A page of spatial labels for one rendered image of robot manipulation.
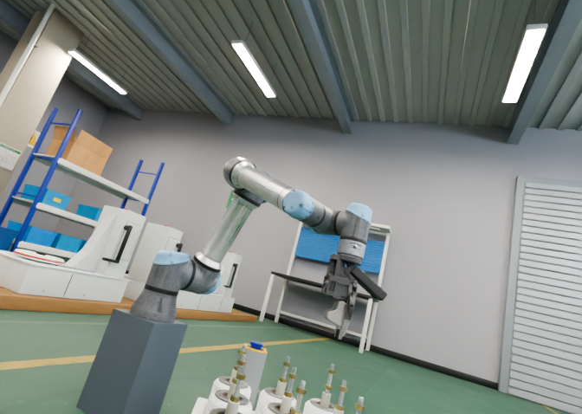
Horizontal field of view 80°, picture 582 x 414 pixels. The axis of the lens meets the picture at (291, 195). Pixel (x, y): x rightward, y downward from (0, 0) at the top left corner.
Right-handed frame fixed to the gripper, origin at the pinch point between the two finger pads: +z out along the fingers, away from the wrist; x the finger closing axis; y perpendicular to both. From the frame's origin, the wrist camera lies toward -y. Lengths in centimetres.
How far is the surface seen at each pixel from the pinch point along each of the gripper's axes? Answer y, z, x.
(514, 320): -333, -51, -369
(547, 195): -358, -239, -357
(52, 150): 360, -114, -416
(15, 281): 167, 29, -142
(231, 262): 58, -25, -360
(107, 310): 125, 40, -192
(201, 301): 74, 26, -310
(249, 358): 21.1, 13.9, -13.5
